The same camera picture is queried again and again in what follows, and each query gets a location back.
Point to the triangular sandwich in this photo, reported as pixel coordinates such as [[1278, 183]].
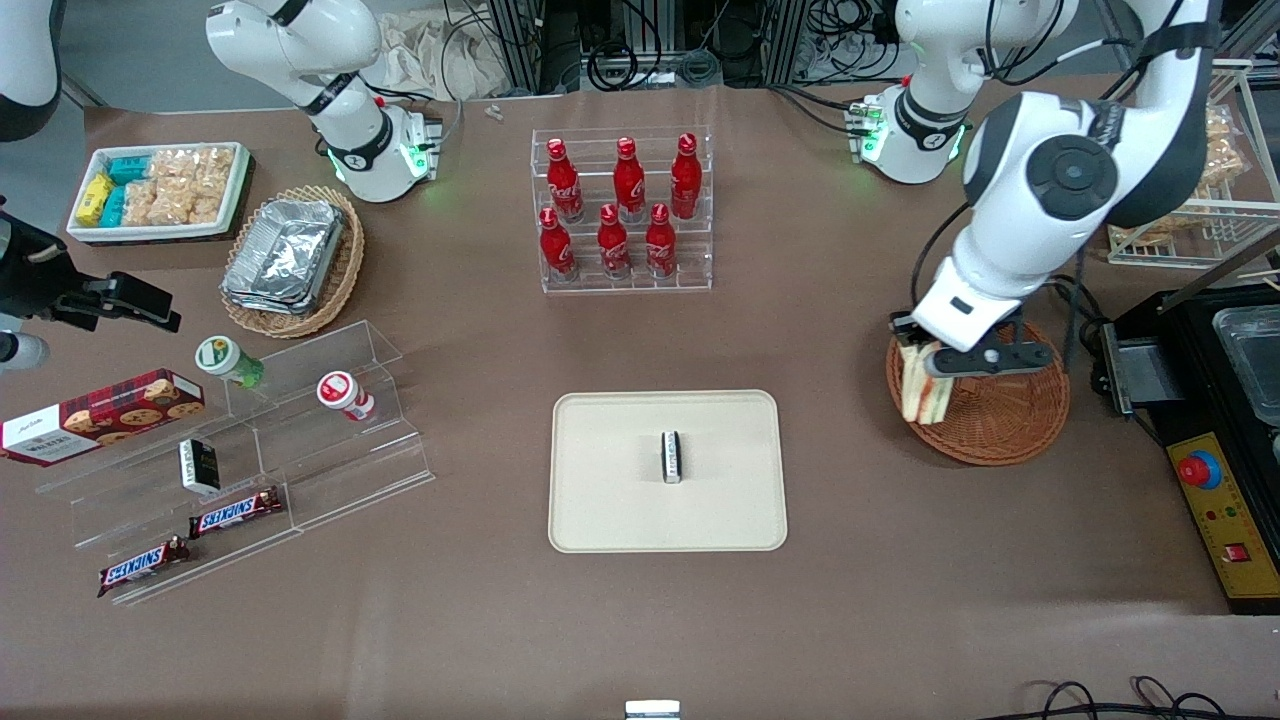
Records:
[[922, 395]]

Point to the green lidded yogurt bottle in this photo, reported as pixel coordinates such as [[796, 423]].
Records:
[[222, 357]]

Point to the brown round wicker basket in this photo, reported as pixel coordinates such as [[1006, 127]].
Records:
[[1000, 420]]

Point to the yellow snack packet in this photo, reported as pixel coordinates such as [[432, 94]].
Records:
[[95, 198]]

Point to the teal snack packet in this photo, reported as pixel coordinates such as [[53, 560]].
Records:
[[114, 206], [130, 168]]

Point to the clear acrylic stepped shelf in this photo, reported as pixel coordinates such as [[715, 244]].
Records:
[[340, 470]]

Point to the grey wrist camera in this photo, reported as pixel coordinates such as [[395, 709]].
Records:
[[1005, 358], [20, 352]]

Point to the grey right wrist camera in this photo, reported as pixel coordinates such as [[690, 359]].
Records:
[[20, 352]]

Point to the beige plastic tray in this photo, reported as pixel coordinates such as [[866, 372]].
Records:
[[610, 480]]

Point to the white rectangular snack tray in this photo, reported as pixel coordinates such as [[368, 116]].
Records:
[[235, 200]]

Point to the brown snickers bar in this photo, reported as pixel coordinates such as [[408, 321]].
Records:
[[235, 513], [143, 566]]

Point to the light oval wicker basket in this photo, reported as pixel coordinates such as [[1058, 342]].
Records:
[[345, 270]]

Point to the crumpled beige cloth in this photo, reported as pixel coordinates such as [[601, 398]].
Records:
[[430, 55]]

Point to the small black carton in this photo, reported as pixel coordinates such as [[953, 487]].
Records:
[[200, 466]]

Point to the clear acrylic bottle rack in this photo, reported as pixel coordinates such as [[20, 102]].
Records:
[[590, 285]]

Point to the red tartan cookie box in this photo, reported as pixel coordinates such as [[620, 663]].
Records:
[[100, 415]]

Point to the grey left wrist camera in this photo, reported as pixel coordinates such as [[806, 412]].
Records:
[[1005, 358]]

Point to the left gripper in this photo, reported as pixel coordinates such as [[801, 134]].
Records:
[[903, 324]]

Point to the small black white box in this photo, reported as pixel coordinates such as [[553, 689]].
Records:
[[672, 458]]

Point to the clear bag of crackers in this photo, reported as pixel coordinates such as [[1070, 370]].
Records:
[[165, 205], [172, 166], [212, 175]]

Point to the black countertop appliance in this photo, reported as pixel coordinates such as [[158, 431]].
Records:
[[1200, 370]]

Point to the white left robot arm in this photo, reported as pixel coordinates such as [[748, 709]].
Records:
[[1020, 230]]

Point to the red lidded yogurt bottle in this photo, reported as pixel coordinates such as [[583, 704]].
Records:
[[342, 392]]

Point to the yellow black control box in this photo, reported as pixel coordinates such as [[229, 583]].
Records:
[[1230, 520]]

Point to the red emergency stop button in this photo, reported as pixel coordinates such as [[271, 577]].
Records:
[[1198, 470]]

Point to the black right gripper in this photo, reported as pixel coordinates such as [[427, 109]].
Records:
[[30, 275]]

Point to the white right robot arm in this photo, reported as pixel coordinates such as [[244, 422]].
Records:
[[300, 40]]

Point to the small grey connector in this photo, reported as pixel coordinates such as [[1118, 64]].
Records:
[[493, 112]]

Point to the red cola bottle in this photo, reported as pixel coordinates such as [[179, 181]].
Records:
[[628, 185], [556, 250], [613, 248], [686, 185], [564, 185], [660, 246]]

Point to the stack of foil trays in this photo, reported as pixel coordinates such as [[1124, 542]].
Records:
[[285, 255]]

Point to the small white silver device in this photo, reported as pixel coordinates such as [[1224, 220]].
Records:
[[652, 710]]

